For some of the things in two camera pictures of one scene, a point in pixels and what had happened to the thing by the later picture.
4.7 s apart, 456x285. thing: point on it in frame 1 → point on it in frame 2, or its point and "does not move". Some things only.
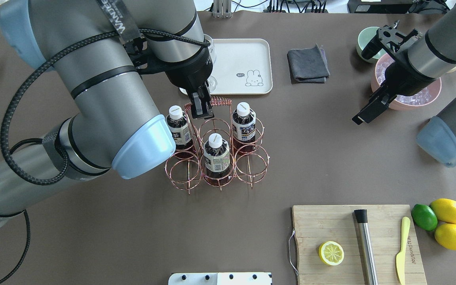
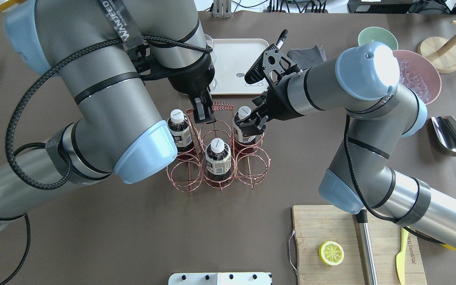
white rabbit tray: [242, 66] does not move
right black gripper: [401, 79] → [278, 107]
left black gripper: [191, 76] does not move
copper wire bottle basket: [217, 151] does not move
